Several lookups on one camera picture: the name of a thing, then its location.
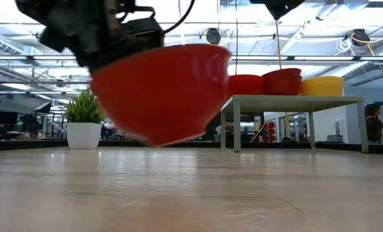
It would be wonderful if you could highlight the red plastic mini bowl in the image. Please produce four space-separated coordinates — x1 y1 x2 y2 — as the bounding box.
229 76 265 83
227 80 265 101
229 74 265 80

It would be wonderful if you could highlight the floral bowl with red outside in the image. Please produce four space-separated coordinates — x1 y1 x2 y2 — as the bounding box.
262 79 303 97
262 67 303 77
261 73 303 84
90 44 232 148

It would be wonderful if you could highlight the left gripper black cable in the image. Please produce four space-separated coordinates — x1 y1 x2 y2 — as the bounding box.
120 0 197 35

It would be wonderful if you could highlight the green plant in white pot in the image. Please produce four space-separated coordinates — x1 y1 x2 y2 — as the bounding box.
64 92 107 150

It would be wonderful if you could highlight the red storage rack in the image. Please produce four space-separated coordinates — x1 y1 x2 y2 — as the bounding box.
263 121 277 143

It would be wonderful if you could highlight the pale green perforated metal shelf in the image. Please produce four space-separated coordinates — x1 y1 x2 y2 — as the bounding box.
220 95 369 154

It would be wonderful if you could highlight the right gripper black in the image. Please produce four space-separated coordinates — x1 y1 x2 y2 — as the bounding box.
248 0 306 21

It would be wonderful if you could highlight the black aluminium table frame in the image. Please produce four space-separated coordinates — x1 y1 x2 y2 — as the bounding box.
0 138 383 155

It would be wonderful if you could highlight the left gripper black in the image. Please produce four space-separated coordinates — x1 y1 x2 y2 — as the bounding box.
14 0 165 74

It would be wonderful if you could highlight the black ceiling cable reel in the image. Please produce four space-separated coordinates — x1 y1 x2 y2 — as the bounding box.
351 28 371 48
205 27 222 46

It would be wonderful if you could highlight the person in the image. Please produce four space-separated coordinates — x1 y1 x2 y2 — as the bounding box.
364 103 383 145

